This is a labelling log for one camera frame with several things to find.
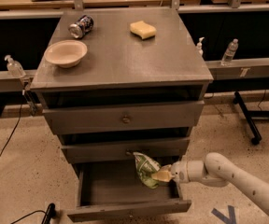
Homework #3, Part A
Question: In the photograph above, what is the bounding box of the grey open bottom drawer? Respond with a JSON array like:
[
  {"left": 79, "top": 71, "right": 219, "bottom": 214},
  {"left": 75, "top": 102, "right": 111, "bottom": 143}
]
[{"left": 67, "top": 160, "right": 191, "bottom": 222}]

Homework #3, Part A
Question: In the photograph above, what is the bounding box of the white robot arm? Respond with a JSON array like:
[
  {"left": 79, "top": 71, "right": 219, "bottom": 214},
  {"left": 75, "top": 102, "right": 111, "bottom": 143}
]
[{"left": 151, "top": 152, "right": 269, "bottom": 216}]

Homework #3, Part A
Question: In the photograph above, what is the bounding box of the grey middle drawer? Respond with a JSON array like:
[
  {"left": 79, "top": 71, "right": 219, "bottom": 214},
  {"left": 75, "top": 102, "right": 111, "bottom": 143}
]
[{"left": 62, "top": 137, "right": 190, "bottom": 163}]

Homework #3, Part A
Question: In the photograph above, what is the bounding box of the grey top drawer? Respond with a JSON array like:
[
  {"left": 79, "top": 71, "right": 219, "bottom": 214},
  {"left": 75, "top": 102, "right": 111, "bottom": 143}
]
[{"left": 43, "top": 101, "right": 204, "bottom": 134}]

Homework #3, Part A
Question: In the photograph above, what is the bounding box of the black floor cable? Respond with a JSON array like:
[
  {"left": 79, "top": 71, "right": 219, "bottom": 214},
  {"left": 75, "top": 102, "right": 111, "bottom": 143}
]
[{"left": 0, "top": 93, "right": 25, "bottom": 172}]

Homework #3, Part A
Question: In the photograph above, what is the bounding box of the yellow sponge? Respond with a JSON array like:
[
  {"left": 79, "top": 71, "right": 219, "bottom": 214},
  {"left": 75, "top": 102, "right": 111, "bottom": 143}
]
[{"left": 130, "top": 21, "right": 157, "bottom": 39}]

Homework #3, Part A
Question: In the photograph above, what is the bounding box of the clear water bottle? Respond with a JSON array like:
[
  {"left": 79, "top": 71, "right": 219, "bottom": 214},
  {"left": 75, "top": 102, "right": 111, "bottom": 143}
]
[{"left": 221, "top": 38, "right": 238, "bottom": 66}]

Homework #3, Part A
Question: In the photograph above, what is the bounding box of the black table leg base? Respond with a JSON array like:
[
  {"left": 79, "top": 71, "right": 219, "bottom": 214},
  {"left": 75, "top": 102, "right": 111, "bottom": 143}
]
[{"left": 233, "top": 91, "right": 269, "bottom": 145}]

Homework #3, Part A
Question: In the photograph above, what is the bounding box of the small white pump bottle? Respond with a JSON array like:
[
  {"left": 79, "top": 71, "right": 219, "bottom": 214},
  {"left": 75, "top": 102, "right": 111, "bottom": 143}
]
[{"left": 196, "top": 37, "right": 205, "bottom": 56}]

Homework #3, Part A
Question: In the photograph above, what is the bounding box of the green jalapeno chip bag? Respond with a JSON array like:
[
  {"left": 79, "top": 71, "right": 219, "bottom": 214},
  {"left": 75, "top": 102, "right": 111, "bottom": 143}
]
[{"left": 133, "top": 152, "right": 161, "bottom": 189}]

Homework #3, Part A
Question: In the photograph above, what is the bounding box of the beige bowl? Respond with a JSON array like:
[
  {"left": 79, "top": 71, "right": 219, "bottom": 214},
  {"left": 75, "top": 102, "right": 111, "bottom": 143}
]
[{"left": 44, "top": 40, "right": 88, "bottom": 68}]

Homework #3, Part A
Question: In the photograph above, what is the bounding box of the crushed blue soda can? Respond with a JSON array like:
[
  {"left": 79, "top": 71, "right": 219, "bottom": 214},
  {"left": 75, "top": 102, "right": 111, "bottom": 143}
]
[{"left": 68, "top": 15, "right": 94, "bottom": 39}]

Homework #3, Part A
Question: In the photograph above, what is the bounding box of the left hand sanitizer bottle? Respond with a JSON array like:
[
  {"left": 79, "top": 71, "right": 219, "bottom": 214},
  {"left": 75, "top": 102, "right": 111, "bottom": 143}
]
[{"left": 5, "top": 55, "right": 26, "bottom": 78}]

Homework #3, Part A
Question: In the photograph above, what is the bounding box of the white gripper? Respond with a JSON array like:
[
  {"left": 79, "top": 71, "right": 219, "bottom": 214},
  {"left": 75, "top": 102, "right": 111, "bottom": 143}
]
[{"left": 151, "top": 161, "right": 189, "bottom": 183}]

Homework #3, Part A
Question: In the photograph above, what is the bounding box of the grey drawer cabinet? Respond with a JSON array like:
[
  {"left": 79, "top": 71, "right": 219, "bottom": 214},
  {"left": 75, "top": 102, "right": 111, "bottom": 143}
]
[{"left": 30, "top": 7, "right": 214, "bottom": 179}]

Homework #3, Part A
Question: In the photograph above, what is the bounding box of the black stand foot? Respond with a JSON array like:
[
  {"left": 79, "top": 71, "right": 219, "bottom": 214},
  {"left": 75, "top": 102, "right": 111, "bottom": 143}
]
[{"left": 10, "top": 203, "right": 57, "bottom": 224}]

